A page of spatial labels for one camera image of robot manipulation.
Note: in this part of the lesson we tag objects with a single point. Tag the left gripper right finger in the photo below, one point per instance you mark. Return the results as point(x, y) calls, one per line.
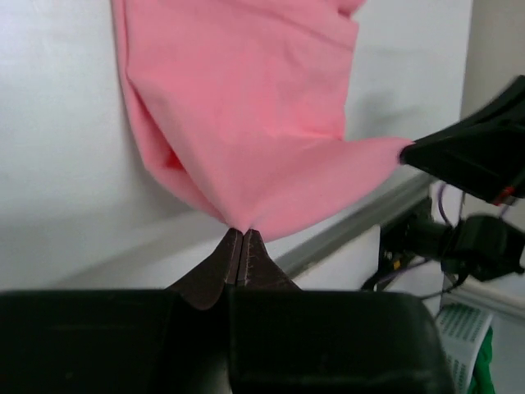
point(286, 340)

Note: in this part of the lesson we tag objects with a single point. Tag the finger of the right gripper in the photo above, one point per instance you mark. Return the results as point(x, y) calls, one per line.
point(482, 155)

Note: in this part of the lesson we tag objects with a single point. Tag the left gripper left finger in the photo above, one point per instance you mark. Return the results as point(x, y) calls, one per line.
point(171, 340)

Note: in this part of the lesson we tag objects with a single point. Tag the pink t shirt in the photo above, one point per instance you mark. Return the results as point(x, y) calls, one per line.
point(238, 108)

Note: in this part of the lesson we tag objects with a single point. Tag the green and white object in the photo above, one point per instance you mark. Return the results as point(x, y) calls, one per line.
point(466, 336)

